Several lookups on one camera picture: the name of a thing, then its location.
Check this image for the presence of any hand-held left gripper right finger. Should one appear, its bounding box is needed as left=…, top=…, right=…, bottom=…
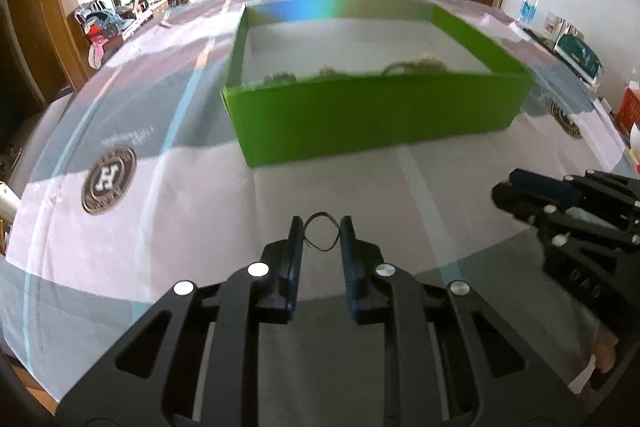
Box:
left=340, top=215, right=591, bottom=427

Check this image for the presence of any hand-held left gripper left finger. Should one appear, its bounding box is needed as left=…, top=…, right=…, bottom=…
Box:
left=55, top=216, right=306, bottom=427

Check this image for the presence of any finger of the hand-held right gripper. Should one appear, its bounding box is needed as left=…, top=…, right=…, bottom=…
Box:
left=491, top=181, right=640, bottom=258
left=507, top=168, right=640, bottom=210

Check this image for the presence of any black cord bracelet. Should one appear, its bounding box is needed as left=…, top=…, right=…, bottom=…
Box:
left=303, top=212, right=342, bottom=253

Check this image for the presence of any green cardboard box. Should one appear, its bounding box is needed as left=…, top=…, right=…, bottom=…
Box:
left=221, top=0, right=536, bottom=168

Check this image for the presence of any person's right hand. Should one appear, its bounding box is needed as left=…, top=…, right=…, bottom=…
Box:
left=590, top=332, right=621, bottom=375

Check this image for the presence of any red box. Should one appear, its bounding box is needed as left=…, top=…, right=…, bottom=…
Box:
left=616, top=87, right=640, bottom=135

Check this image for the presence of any striped tablecloth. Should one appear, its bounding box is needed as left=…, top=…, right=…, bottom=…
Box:
left=0, top=0, right=640, bottom=408

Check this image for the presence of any small cardboard box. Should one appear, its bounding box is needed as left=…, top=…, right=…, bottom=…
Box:
left=542, top=12, right=583, bottom=48

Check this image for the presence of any clear water bottle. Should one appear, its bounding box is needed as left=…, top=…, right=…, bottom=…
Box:
left=517, top=0, right=542, bottom=30

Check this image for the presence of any red and white bag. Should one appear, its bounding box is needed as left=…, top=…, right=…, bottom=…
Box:
left=0, top=181, right=22, bottom=258

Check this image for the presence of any pile of colourful clothes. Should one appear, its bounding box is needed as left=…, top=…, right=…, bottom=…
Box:
left=82, top=9, right=126, bottom=68

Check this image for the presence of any wooden armchair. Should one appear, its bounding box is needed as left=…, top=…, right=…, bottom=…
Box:
left=75, top=0, right=137, bottom=58

